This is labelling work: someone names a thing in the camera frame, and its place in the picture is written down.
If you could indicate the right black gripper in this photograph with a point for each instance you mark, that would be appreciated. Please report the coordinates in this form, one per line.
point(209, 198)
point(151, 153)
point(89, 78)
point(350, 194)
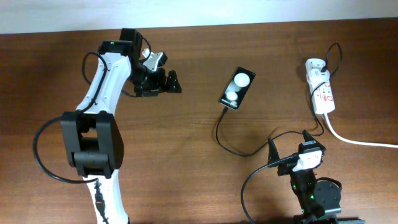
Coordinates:
point(286, 168)

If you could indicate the white power strip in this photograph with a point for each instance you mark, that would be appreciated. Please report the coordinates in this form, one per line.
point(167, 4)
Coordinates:
point(322, 97)

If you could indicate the white USB charger plug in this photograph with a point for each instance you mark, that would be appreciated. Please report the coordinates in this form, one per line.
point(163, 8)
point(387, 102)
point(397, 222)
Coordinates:
point(315, 76)

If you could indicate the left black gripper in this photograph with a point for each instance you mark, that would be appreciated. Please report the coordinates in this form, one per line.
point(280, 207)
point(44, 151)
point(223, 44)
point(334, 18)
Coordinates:
point(159, 85)

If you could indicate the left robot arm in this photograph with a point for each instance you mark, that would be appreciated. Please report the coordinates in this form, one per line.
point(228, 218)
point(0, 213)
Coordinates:
point(91, 136)

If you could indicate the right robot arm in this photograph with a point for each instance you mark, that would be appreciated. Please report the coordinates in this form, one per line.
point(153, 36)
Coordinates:
point(319, 198)

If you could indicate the black smartphone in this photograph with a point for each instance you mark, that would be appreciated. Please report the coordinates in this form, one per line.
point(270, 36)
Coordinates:
point(236, 89)

